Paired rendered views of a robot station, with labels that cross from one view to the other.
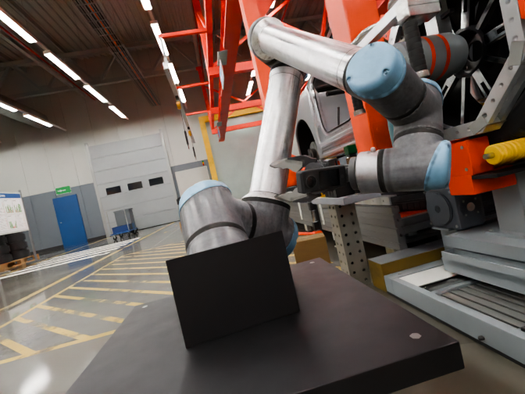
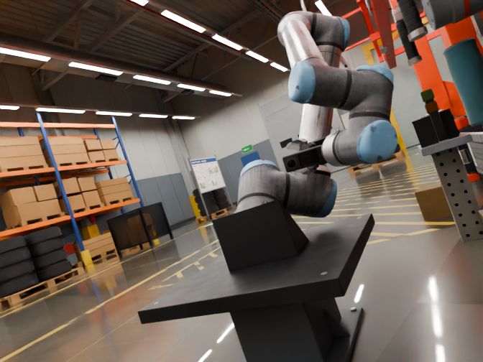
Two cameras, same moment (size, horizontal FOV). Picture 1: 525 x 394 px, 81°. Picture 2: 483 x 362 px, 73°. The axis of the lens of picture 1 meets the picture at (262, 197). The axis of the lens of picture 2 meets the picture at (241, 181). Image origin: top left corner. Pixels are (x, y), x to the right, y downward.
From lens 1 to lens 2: 0.55 m
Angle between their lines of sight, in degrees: 36
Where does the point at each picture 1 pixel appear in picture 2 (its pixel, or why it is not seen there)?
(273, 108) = not seen: hidden behind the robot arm
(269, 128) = (306, 107)
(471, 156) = not seen: outside the picture
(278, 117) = not seen: hidden behind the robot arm
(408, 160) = (346, 142)
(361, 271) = (474, 224)
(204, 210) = (246, 184)
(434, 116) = (369, 100)
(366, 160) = (327, 142)
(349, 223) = (452, 172)
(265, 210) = (300, 178)
